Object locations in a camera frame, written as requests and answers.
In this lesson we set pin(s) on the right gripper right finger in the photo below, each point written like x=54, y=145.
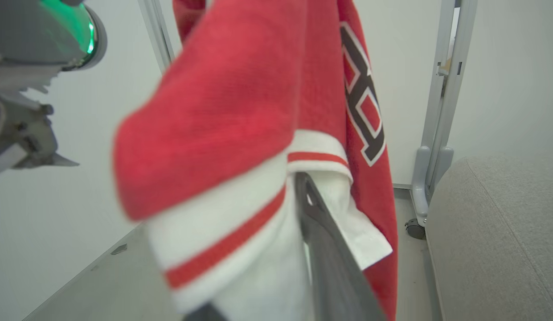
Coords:
x=334, y=276

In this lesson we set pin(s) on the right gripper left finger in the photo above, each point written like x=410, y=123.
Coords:
x=206, y=314

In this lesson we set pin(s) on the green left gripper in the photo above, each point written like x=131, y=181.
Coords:
x=31, y=31

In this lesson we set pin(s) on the red white sports jersey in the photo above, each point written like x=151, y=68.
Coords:
x=223, y=111

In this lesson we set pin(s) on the grey fabric sofa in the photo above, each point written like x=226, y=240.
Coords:
x=494, y=245

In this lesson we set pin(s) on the black caster wheel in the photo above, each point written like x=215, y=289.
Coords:
x=414, y=229

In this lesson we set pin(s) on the grey double partition post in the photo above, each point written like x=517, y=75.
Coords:
x=441, y=111

